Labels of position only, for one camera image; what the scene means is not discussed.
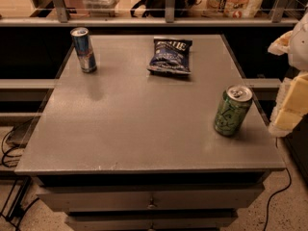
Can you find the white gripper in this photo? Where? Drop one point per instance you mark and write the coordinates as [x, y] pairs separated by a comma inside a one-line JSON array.
[[300, 50]]

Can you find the green soda can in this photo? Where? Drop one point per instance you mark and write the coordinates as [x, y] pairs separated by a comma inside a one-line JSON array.
[[232, 109]]

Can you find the blue redbull can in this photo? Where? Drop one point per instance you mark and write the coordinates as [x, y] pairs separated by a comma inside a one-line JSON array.
[[82, 44]]

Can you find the colourful snack bag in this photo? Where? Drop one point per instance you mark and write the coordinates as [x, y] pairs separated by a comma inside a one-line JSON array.
[[232, 8]]

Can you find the blue chip bag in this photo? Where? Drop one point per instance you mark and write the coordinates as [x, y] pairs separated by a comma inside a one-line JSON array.
[[171, 55]]

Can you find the black bag on shelf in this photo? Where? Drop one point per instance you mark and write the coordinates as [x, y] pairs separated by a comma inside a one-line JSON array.
[[157, 8]]

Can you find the grey drawer cabinet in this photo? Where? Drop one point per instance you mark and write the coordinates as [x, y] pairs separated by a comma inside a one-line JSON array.
[[122, 149]]

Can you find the metal railing frame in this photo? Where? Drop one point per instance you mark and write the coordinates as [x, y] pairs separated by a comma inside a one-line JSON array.
[[73, 13]]

